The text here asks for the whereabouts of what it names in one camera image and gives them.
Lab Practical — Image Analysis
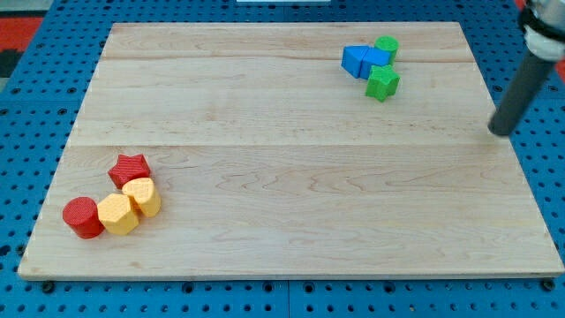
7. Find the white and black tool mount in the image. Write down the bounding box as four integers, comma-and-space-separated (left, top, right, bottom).
518, 0, 564, 62

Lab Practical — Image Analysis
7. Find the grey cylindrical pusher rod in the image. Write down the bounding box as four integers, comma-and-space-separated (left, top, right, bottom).
487, 49, 555, 136

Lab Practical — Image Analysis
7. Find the green star block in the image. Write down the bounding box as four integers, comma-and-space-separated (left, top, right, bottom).
365, 65, 401, 102

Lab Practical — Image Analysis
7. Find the red star block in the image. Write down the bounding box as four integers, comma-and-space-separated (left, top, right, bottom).
108, 154, 151, 189

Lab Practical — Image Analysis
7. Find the green cylinder block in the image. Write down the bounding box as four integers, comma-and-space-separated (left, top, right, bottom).
373, 35, 399, 65

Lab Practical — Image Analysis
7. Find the blue cube block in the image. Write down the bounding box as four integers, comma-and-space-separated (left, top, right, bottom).
359, 48, 390, 80

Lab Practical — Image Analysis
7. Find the blue triangle block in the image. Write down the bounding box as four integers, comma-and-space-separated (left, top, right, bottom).
341, 45, 369, 79

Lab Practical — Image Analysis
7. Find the wooden board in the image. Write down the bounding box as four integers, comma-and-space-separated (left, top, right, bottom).
19, 22, 564, 281

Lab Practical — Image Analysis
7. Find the yellow heart block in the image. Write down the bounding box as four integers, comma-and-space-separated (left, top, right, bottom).
122, 178, 162, 217

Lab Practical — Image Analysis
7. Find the yellow hexagon block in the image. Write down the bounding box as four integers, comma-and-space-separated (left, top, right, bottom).
97, 193, 139, 235

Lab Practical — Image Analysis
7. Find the red cylinder block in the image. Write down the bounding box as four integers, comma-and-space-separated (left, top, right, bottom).
62, 196, 104, 239

